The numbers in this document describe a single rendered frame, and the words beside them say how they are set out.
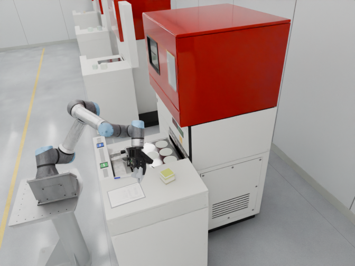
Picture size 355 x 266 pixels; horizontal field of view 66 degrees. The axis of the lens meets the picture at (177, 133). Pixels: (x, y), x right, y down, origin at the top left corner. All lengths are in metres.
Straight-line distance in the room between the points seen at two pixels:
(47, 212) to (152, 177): 0.72
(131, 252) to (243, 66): 1.36
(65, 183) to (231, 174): 1.23
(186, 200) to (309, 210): 1.67
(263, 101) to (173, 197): 0.92
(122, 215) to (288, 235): 1.68
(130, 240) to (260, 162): 1.19
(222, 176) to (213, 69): 0.89
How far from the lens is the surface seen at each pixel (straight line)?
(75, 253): 2.54
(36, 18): 9.72
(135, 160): 1.56
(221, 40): 1.69
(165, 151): 2.14
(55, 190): 2.01
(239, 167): 2.25
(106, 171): 1.96
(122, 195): 1.74
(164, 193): 1.71
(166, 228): 1.83
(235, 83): 1.83
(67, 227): 2.31
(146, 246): 1.90
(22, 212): 2.12
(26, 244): 3.08
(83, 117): 1.74
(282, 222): 2.91
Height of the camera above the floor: 2.18
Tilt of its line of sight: 33 degrees down
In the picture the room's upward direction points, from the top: 3 degrees counter-clockwise
